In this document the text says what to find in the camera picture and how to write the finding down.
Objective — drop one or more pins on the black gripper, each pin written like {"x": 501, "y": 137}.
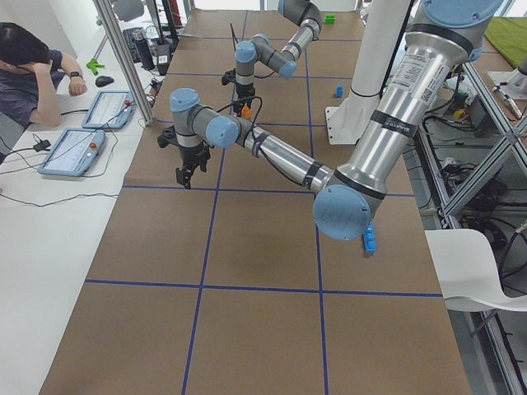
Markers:
{"x": 192, "y": 154}
{"x": 245, "y": 91}

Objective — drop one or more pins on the orange trapezoid block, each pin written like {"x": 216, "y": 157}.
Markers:
{"x": 246, "y": 112}

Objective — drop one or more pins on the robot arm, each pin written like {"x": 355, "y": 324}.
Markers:
{"x": 406, "y": 55}
{"x": 306, "y": 16}

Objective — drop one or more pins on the black water bottle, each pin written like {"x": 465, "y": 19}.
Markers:
{"x": 143, "y": 51}

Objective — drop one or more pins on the upper teach pendant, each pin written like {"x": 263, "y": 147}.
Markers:
{"x": 109, "y": 109}

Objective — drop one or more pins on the teach pendant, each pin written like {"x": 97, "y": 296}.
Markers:
{"x": 109, "y": 109}
{"x": 74, "y": 152}

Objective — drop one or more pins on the lower teach pendant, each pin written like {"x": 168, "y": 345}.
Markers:
{"x": 74, "y": 152}

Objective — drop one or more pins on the green two-stud block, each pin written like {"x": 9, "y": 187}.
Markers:
{"x": 329, "y": 19}

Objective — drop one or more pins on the black computer mouse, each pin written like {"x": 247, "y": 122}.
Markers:
{"x": 102, "y": 81}

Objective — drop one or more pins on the green plastic clamp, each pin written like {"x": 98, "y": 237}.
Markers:
{"x": 94, "y": 66}

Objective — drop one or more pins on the long blue studded block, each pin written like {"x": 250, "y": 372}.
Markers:
{"x": 369, "y": 240}

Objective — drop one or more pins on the seated person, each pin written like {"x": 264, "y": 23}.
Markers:
{"x": 30, "y": 75}

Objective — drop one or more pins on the white chair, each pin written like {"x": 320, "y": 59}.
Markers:
{"x": 467, "y": 271}

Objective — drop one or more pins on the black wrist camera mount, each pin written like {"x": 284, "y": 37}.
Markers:
{"x": 167, "y": 137}
{"x": 229, "y": 77}

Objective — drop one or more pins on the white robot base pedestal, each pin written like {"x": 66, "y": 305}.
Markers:
{"x": 386, "y": 23}

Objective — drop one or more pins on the diagonal aluminium frame pole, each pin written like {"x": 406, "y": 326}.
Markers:
{"x": 117, "y": 42}

